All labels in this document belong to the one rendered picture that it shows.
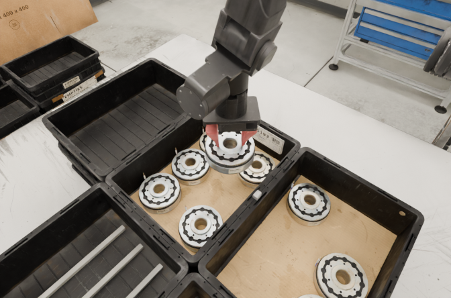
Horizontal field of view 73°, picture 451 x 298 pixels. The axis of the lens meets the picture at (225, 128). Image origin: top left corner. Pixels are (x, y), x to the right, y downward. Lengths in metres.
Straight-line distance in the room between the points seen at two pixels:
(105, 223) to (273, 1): 0.64
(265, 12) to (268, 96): 0.90
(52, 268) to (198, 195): 0.36
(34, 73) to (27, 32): 1.27
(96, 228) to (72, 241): 0.06
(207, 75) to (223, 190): 0.45
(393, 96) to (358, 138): 1.48
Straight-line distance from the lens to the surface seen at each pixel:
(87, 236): 0.83
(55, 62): 2.06
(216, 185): 0.82
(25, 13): 3.26
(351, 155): 1.13
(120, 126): 1.01
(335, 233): 0.80
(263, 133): 0.85
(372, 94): 2.59
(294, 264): 0.75
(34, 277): 0.84
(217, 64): 0.44
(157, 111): 1.03
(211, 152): 0.61
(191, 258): 0.64
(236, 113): 0.52
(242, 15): 0.40
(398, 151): 1.21
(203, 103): 0.42
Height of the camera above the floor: 1.53
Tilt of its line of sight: 47 degrees down
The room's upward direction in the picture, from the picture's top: straight up
